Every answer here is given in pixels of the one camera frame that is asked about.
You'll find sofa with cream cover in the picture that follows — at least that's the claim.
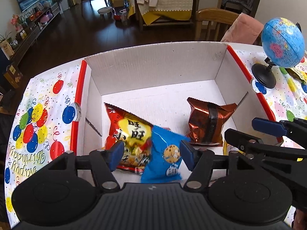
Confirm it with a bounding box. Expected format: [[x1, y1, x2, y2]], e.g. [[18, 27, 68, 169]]
[[128, 0, 199, 30]]

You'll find blue cookie packet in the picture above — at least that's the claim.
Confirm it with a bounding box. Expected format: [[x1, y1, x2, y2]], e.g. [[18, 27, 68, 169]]
[[140, 125, 190, 183]]

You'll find yellow small snack packet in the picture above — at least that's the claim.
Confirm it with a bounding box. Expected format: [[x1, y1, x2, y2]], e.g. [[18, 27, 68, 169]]
[[223, 141, 245, 156]]

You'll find red yellow snack bag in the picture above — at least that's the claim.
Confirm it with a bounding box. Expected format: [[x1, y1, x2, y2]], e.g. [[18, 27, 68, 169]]
[[105, 103, 153, 174]]

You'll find pink cloth on chair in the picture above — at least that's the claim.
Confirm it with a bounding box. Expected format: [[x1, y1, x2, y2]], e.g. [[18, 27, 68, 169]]
[[221, 13, 264, 45]]

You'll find red cardboard box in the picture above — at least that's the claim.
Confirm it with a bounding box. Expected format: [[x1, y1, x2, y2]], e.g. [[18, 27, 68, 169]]
[[69, 40, 284, 187]]

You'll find small round stool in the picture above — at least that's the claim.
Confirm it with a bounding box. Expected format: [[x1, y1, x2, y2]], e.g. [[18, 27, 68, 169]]
[[97, 6, 113, 20]]

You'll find wooden chair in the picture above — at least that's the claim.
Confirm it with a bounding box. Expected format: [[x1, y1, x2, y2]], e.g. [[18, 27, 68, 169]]
[[194, 8, 239, 42]]

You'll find brown foil snack bag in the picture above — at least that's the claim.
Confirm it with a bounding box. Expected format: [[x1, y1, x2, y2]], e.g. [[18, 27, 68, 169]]
[[187, 97, 238, 147]]

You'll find wrapper near globe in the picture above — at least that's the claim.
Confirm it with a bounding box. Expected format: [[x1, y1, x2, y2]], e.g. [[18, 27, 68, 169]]
[[285, 67, 307, 85]]

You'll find person's hand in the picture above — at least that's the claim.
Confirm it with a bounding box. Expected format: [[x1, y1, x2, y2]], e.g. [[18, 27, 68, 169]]
[[292, 209, 307, 230]]

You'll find balloon pattern tablecloth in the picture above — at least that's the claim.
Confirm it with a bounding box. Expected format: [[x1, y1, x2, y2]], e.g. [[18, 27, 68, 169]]
[[4, 59, 306, 229]]

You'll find tv cabinet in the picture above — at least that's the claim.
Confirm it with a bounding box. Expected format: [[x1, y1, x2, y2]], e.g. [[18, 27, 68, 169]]
[[9, 2, 61, 65]]

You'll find blue desk globe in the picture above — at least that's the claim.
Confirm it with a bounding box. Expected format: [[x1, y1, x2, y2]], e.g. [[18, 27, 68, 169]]
[[251, 17, 305, 89]]

